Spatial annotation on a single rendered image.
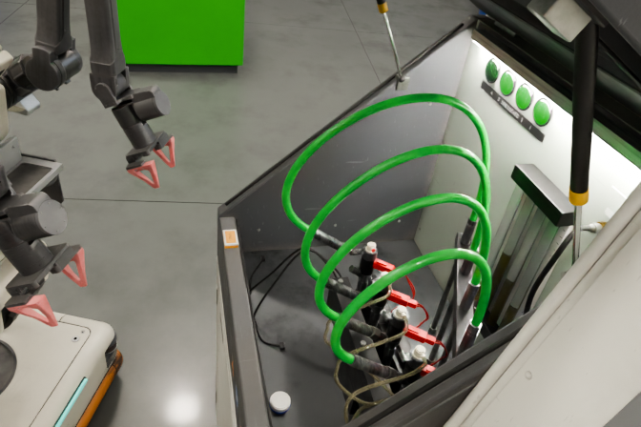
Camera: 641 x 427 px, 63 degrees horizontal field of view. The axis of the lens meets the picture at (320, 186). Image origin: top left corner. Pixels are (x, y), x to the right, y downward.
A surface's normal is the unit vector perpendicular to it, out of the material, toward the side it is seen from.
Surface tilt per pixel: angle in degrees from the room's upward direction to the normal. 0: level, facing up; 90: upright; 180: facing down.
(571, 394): 76
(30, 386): 0
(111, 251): 0
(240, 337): 0
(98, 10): 90
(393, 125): 90
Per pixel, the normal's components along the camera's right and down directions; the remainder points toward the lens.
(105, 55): -0.08, 0.41
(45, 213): 0.93, -0.20
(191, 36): 0.24, 0.58
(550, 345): -0.91, -0.15
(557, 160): -0.97, 0.04
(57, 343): 0.12, -0.81
